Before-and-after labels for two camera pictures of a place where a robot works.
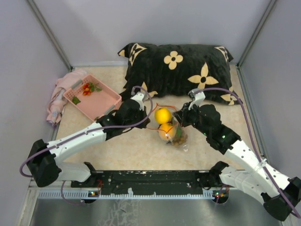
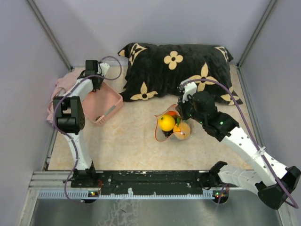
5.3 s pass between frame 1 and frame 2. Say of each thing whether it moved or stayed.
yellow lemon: moved
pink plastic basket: stayed
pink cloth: stayed
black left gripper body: moved
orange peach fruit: moved
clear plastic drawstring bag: moved
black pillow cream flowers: stayed
